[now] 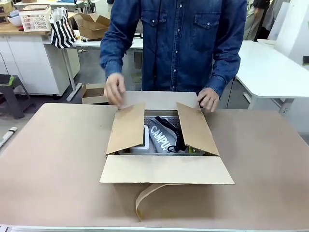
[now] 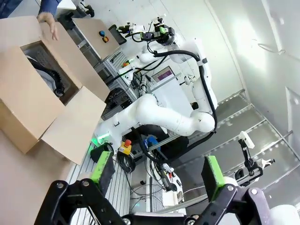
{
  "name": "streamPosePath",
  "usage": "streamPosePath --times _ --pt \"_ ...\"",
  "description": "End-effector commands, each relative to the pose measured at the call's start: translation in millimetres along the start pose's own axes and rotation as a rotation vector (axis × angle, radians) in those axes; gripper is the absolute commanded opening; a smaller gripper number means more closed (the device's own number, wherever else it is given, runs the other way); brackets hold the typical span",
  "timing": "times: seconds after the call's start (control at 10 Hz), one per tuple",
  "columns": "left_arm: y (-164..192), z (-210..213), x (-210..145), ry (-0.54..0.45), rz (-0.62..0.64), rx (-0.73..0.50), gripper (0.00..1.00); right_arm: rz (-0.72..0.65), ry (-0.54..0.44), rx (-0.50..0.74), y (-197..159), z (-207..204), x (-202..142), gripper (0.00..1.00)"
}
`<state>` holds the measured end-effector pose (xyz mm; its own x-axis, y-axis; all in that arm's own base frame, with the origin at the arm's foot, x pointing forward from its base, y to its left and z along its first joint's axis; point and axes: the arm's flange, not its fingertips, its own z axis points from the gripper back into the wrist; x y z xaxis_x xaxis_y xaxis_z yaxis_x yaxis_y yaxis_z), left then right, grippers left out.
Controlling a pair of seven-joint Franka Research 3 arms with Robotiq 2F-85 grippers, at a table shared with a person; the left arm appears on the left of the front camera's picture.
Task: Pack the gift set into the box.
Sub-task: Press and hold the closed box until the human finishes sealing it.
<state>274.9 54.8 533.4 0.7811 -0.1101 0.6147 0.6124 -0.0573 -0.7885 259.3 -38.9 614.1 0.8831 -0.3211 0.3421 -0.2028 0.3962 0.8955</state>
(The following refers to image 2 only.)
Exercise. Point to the person's left hand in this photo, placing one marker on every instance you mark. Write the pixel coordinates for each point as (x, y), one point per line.
(49, 22)

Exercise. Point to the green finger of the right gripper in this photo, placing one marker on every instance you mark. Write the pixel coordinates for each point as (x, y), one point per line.
(123, 28)

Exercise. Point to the red emergency stop button yellow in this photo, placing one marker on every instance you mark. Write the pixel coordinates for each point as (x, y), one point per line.
(126, 146)

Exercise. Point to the small brown top table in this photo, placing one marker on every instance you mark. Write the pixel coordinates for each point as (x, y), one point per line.
(91, 30)

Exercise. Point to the white camera box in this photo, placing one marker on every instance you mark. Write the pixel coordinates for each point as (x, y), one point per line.
(246, 139)

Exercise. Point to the white handheld controller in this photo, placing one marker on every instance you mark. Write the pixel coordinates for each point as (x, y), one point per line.
(172, 180)

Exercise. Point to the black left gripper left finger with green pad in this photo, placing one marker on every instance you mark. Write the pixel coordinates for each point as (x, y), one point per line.
(103, 173)

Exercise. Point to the blue black round toy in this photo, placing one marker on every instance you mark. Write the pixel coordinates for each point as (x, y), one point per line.
(101, 33)

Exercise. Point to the grey white gift set item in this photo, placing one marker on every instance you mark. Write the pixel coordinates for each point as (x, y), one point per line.
(43, 70)

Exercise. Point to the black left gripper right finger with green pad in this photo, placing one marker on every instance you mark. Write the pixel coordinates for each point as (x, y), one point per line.
(212, 178)

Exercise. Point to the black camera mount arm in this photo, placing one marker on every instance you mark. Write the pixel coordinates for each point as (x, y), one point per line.
(247, 161)

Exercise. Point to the black tablet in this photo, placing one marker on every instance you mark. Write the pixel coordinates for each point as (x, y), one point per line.
(117, 35)

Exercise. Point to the blue plastic object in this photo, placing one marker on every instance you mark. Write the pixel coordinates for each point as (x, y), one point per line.
(152, 142)

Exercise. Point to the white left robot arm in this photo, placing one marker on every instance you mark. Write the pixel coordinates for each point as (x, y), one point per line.
(286, 215)

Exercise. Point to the person's left forearm blue sleeve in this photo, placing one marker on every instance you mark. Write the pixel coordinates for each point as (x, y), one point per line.
(48, 7)

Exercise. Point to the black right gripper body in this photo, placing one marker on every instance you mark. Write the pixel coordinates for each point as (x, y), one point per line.
(167, 38)

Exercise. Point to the orange black round toy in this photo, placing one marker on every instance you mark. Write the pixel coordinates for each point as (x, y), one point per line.
(106, 39)

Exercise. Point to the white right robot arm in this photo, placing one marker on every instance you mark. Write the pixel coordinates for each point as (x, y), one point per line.
(164, 117)

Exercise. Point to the monitor with purple screen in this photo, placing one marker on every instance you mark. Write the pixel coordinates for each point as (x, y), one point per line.
(164, 75)

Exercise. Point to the aluminium profile base frame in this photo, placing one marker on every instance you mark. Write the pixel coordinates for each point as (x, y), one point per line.
(117, 187)

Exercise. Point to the large cardboard box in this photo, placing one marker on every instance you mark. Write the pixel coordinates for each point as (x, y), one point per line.
(28, 105)

